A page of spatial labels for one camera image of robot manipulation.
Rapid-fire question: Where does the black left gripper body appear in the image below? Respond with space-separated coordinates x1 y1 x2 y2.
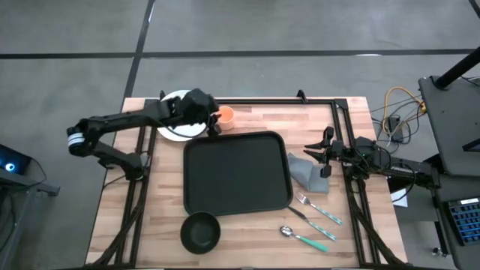
181 88 221 125

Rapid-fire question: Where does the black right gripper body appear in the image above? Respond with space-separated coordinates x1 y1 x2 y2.
319 126 344 179

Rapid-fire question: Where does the orange cup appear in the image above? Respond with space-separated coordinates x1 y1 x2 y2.
217 105 236 131

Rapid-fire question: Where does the grey cloth napkin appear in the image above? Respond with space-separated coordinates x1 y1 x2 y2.
286 152 331 194

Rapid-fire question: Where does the white round plate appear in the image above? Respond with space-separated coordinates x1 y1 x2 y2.
156 89 209 143

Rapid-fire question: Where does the fork with patterned teal handle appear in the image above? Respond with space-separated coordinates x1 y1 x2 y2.
295 192 344 226

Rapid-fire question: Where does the spoon with green handle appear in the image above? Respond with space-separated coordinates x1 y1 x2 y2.
280 225 330 253

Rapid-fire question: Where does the black bowl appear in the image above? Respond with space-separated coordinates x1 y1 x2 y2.
179 211 221 255

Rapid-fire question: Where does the black plastic tray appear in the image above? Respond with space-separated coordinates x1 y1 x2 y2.
182 130 294 218

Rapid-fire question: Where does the black power adapter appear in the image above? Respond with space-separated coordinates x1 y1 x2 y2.
388 115 404 143

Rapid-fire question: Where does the white paper sheet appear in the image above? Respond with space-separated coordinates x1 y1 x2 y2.
389 186 409 208

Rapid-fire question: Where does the grey cabinet top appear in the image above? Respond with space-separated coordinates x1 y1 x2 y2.
418 76 480 177

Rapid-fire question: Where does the black desk leg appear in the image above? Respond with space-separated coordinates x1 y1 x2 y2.
430 187 449 258

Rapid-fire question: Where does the grey desk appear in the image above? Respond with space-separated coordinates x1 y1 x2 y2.
427 174 480 270

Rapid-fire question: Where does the backlit keyboard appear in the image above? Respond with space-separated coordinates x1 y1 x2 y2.
445 197 480 247

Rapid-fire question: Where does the black pole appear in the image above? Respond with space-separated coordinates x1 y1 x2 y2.
434 46 480 90

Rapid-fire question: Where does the grey side stand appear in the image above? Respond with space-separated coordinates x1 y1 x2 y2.
0 168 61 270

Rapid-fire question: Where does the black device with blue light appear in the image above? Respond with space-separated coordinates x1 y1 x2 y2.
0 144 33 176

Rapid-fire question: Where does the black metal table frame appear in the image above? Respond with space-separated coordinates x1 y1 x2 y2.
85 89 408 269

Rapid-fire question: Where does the yellow cable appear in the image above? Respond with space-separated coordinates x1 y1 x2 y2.
382 86 427 136

